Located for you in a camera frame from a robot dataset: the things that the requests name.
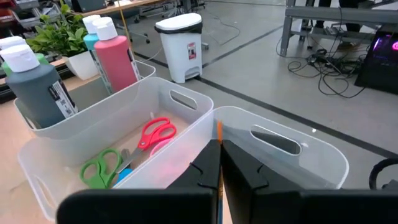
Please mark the red scissors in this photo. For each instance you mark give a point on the red scissors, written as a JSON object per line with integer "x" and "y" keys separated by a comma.
{"x": 143, "y": 144}

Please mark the blue paintbrush gold ferrule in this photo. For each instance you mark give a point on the blue paintbrush gold ferrule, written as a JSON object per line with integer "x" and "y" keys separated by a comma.
{"x": 219, "y": 130}

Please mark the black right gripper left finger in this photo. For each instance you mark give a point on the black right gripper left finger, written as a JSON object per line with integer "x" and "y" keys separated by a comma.
{"x": 208, "y": 174}

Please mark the clear plastic bin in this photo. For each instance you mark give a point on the clear plastic bin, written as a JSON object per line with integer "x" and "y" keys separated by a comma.
{"x": 323, "y": 165}
{"x": 149, "y": 90}

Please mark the grey opaque plastic bin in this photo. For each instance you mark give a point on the grey opaque plastic bin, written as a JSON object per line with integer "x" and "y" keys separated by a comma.
{"x": 93, "y": 99}

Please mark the red paint bottle white cap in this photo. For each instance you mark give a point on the red paint bottle white cap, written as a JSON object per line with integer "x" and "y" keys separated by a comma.
{"x": 115, "y": 62}

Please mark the blue scissors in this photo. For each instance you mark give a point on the blue scissors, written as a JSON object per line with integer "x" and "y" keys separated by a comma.
{"x": 124, "y": 175}

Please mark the dark grey paint bottle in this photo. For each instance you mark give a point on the dark grey paint bottle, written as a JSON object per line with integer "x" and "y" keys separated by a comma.
{"x": 31, "y": 93}

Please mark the black computer pink light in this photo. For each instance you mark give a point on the black computer pink light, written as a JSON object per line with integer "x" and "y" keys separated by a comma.
{"x": 382, "y": 68}

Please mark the green paint bottle white cap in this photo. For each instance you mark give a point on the green paint bottle white cap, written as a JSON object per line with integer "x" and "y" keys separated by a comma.
{"x": 12, "y": 42}

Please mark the grey metal bench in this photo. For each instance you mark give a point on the grey metal bench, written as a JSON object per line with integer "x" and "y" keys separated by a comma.
{"x": 326, "y": 14}

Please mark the white pedal trash can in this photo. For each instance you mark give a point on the white pedal trash can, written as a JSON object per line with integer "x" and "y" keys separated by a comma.
{"x": 182, "y": 53}

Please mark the teal paint bottle white cap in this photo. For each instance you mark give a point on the teal paint bottle white cap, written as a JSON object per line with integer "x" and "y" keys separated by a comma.
{"x": 91, "y": 40}

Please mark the green plant in white pot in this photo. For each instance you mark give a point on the green plant in white pot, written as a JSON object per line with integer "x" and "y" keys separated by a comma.
{"x": 62, "y": 37}

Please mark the person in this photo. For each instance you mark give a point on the person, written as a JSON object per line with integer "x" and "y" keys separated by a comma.
{"x": 349, "y": 3}

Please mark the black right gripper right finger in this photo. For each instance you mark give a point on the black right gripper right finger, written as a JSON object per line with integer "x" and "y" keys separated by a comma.
{"x": 239, "y": 174}

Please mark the green scissors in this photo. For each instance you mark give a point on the green scissors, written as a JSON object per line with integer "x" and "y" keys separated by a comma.
{"x": 104, "y": 179}

